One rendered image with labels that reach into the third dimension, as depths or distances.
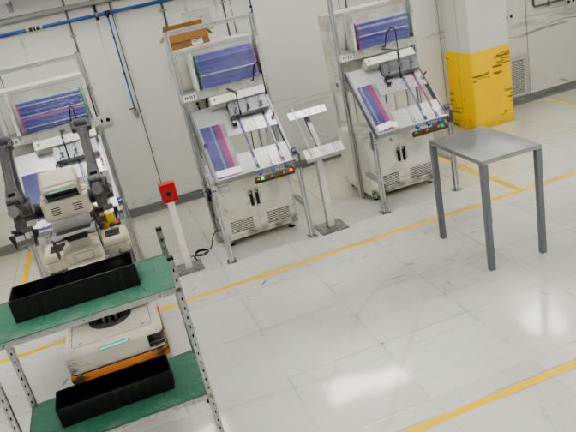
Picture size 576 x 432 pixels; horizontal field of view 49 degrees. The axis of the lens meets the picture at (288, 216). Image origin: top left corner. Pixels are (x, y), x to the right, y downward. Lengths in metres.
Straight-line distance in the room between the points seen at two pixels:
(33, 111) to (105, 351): 2.10
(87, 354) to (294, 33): 4.34
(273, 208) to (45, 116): 2.03
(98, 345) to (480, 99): 5.21
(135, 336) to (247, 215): 1.87
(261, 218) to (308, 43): 2.40
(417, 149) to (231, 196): 1.81
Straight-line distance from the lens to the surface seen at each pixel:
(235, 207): 5.50
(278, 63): 7.11
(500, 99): 7.83
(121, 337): 4.14
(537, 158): 4.47
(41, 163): 5.36
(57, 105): 5.32
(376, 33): 5.85
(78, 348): 4.18
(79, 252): 3.95
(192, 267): 5.42
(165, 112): 6.90
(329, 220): 5.53
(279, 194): 5.58
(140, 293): 2.98
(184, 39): 5.68
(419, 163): 6.08
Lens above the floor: 2.18
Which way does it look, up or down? 21 degrees down
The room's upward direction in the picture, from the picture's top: 12 degrees counter-clockwise
